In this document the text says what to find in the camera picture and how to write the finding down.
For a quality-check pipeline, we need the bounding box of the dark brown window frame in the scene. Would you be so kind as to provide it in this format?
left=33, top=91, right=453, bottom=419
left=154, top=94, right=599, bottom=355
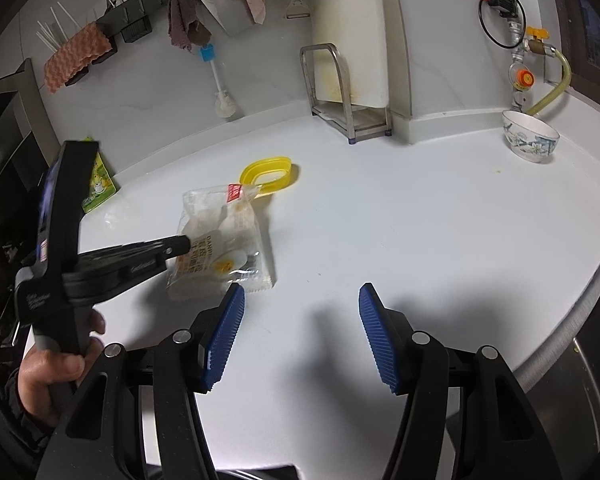
left=544, top=0, right=600, bottom=117

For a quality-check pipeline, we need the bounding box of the metal cutting board rack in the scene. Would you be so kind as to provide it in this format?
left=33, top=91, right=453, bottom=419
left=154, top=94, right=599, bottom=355
left=299, top=43, right=394, bottom=146

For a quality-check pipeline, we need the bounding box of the small black hanging basket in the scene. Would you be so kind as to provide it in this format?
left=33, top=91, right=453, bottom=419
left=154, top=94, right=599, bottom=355
left=121, top=17, right=151, bottom=44

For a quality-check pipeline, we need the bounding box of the clear food packet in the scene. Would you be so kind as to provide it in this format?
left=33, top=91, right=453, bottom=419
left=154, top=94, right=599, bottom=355
left=165, top=183, right=277, bottom=302

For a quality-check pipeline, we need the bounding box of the steel cleaver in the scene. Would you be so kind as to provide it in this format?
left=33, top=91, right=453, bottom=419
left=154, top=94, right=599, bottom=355
left=198, top=0, right=261, bottom=37

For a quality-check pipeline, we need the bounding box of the white cutting board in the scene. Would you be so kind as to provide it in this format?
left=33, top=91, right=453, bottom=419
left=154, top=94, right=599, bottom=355
left=312, top=0, right=397, bottom=112

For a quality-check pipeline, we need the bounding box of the brown cloth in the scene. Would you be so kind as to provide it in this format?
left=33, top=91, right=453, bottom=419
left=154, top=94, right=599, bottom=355
left=167, top=0, right=212, bottom=54

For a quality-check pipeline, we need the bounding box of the yellow plastic ring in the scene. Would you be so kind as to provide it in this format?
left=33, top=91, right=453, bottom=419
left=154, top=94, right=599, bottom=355
left=238, top=157, right=301, bottom=197

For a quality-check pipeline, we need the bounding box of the gas regulator with orange knob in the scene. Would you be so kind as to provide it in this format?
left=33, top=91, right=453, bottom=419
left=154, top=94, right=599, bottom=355
left=508, top=61, right=537, bottom=112

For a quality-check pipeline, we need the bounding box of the person's left hand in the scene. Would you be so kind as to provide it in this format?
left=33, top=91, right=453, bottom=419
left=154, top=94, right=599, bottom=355
left=16, top=308, right=106, bottom=429

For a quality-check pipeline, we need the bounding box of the white and blue bottle brush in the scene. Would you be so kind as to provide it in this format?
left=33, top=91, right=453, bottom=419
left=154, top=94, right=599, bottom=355
left=199, top=44, right=239, bottom=120

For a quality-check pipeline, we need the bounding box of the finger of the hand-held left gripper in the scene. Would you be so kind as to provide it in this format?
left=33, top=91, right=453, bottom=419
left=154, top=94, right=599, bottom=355
left=77, top=233, right=192, bottom=275

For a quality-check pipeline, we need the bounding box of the yellow handle gas valve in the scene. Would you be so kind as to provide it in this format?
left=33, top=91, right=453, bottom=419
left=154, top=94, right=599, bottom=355
left=524, top=26, right=552, bottom=55

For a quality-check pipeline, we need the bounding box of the black cable loop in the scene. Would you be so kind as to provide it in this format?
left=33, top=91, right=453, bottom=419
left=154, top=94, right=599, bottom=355
left=478, top=0, right=527, bottom=51

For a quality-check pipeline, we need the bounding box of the black kitchen appliance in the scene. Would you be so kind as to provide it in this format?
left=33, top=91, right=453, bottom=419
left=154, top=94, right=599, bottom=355
left=0, top=57, right=62, bottom=242

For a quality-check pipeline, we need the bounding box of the metal gas pipe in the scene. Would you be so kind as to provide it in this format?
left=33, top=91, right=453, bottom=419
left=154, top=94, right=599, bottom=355
left=494, top=0, right=527, bottom=66

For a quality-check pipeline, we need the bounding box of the long black hanging basket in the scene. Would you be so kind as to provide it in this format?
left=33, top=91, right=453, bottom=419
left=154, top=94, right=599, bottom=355
left=64, top=35, right=119, bottom=87

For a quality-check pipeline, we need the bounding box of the green stand-up pouch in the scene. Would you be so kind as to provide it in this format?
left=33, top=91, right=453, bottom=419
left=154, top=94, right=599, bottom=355
left=82, top=137, right=119, bottom=214

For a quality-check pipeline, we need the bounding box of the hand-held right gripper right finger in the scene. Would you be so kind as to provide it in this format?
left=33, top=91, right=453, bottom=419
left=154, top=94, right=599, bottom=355
left=358, top=282, right=563, bottom=480

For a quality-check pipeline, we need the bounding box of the bundle of white straws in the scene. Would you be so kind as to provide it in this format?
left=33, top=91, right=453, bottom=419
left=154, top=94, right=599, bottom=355
left=35, top=2, right=89, bottom=51

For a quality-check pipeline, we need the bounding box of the orange wave pattern cloth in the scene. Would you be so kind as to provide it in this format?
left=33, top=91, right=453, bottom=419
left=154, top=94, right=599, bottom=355
left=43, top=23, right=114, bottom=94

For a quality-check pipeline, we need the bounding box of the yellow gas hose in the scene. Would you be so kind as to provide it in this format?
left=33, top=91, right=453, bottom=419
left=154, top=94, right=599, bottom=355
left=525, top=47, right=572, bottom=117

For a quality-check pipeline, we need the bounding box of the white floral bowl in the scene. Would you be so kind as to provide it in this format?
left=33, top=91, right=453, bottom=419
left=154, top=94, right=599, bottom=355
left=501, top=109, right=561, bottom=165

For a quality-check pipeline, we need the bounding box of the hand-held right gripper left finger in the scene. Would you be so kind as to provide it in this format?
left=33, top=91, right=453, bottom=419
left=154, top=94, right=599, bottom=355
left=35, top=282, right=246, bottom=480

